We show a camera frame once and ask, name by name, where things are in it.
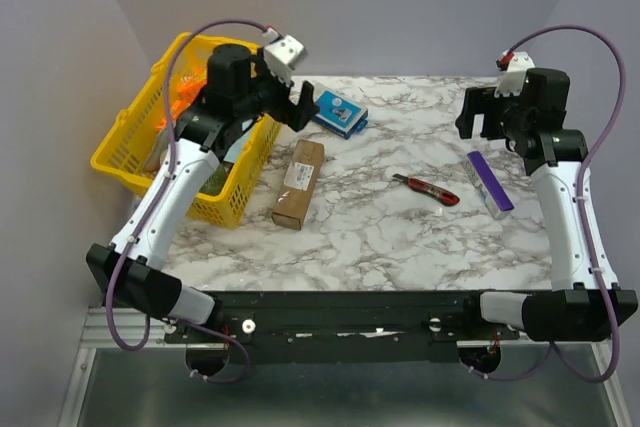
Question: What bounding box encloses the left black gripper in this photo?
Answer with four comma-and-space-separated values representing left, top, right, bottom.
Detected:
233, 46, 319, 130

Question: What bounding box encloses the brown cardboard express box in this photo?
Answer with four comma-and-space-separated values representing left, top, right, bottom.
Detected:
271, 140, 325, 231

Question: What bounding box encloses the red black utility knife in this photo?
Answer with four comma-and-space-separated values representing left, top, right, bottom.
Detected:
392, 174, 460, 207

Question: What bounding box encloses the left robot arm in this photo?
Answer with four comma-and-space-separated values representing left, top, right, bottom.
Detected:
86, 35, 318, 342

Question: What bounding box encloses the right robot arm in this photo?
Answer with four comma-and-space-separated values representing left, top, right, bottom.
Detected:
455, 67, 638, 342

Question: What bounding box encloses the blue razor box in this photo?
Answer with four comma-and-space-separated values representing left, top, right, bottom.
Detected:
312, 90, 368, 139

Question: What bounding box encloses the purple silver box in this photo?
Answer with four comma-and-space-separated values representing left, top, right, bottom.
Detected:
463, 151, 514, 220

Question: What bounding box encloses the orange snack box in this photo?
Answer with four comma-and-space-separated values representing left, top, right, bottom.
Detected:
175, 71, 206, 101

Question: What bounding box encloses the light blue chips bag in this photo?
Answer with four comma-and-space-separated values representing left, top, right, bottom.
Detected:
223, 120, 256, 164

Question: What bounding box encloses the green melon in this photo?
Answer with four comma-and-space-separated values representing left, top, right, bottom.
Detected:
199, 162, 233, 196

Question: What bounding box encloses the orange packet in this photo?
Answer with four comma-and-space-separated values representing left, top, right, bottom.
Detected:
154, 101, 184, 133

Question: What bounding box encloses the beige bottle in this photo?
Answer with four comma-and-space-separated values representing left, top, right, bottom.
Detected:
142, 126, 172, 173

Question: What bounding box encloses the yellow plastic basket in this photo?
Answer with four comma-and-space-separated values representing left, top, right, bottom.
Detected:
91, 32, 281, 229

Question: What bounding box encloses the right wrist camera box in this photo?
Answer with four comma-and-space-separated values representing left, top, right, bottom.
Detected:
494, 51, 535, 98

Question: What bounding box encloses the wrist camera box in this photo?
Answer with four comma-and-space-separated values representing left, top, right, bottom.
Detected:
263, 35, 307, 87
494, 51, 535, 98

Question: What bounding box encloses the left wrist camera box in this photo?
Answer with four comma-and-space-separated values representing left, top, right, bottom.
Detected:
263, 35, 307, 87

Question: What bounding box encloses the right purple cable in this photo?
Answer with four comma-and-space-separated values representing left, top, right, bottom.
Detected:
467, 25, 627, 383

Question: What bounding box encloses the purple cable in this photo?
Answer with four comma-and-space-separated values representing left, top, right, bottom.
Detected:
467, 25, 627, 383
102, 20, 281, 383

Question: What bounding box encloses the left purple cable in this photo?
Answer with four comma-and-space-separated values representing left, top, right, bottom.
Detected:
102, 20, 281, 383

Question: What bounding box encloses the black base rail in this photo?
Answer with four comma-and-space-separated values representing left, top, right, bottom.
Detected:
102, 289, 566, 366

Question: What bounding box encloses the aluminium frame rail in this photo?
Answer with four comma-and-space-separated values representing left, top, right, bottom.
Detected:
80, 308, 165, 348

